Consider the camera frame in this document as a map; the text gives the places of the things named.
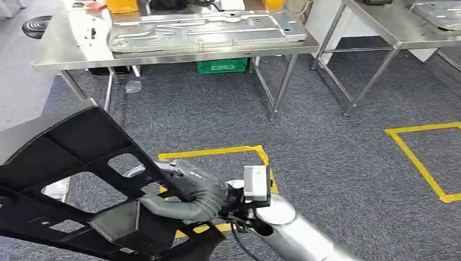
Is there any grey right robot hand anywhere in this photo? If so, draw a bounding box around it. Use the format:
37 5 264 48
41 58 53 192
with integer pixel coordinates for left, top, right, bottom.
138 158 232 223

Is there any black plastic frame part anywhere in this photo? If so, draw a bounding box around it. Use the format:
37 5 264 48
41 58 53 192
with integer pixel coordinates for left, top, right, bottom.
0 99 228 261

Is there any yellow tape floor square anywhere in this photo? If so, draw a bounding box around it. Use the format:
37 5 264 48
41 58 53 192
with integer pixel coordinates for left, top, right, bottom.
157 145 280 239
384 121 461 204

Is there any green plastic crate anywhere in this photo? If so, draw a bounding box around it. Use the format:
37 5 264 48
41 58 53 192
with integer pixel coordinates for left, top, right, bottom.
196 57 250 75

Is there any clear plastic bag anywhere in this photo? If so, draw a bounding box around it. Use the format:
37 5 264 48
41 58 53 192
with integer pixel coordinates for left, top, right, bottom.
124 79 143 95

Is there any silver floor socket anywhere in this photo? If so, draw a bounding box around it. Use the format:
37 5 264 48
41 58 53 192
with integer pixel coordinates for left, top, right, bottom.
41 176 71 202

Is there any stamped grey metal panel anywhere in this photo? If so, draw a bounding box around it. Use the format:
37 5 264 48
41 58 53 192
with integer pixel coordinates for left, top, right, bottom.
410 0 461 32
108 9 309 55

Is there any white box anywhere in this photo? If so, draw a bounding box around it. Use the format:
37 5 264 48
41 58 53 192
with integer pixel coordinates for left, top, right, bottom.
219 0 246 11

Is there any steel work table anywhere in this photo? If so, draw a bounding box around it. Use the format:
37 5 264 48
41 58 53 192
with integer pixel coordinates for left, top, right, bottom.
310 0 461 117
32 0 321 122

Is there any white cabinet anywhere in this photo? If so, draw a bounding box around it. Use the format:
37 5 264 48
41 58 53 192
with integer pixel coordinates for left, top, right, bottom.
305 0 438 63

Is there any large yellow container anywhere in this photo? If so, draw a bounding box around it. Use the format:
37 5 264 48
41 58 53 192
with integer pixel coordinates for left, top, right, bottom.
105 0 140 14

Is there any black ribbed round disc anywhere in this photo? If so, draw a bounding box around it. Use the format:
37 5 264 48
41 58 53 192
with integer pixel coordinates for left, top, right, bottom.
21 15 54 40

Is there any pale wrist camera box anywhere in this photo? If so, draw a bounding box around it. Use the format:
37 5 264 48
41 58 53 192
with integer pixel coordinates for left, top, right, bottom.
243 165 271 202

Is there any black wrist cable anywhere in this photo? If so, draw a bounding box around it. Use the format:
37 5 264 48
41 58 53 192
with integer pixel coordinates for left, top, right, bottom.
230 221 262 261

